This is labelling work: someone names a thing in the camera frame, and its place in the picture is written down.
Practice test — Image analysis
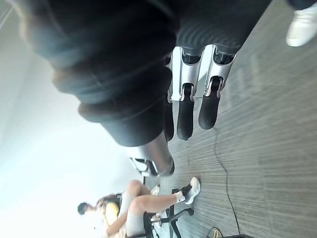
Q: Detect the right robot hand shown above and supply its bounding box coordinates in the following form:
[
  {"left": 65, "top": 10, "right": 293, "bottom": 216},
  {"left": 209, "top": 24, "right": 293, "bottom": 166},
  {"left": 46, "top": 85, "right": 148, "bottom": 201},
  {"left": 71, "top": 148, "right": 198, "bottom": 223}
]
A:
[{"left": 21, "top": 0, "right": 268, "bottom": 178}]

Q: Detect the seated person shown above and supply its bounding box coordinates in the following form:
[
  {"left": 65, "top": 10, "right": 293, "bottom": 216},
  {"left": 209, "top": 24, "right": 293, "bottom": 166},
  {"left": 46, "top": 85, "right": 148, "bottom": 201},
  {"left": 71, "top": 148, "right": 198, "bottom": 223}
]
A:
[{"left": 77, "top": 176, "right": 201, "bottom": 238}]

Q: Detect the black office chair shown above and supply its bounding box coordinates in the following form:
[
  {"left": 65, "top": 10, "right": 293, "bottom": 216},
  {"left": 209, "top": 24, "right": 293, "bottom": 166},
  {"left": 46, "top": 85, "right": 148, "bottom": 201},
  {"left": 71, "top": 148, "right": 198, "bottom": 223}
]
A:
[{"left": 115, "top": 188, "right": 195, "bottom": 238}]

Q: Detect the standing person's white shoe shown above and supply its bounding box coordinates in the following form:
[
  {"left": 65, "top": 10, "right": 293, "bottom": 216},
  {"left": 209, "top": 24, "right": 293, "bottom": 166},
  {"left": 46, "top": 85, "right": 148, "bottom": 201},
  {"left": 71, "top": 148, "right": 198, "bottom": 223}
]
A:
[{"left": 285, "top": 0, "right": 317, "bottom": 48}]

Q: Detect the black floor cable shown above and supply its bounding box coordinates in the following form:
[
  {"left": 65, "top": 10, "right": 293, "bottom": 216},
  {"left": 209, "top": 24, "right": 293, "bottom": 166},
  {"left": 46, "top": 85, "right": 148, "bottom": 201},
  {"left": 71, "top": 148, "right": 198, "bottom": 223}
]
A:
[{"left": 209, "top": 128, "right": 241, "bottom": 238}]

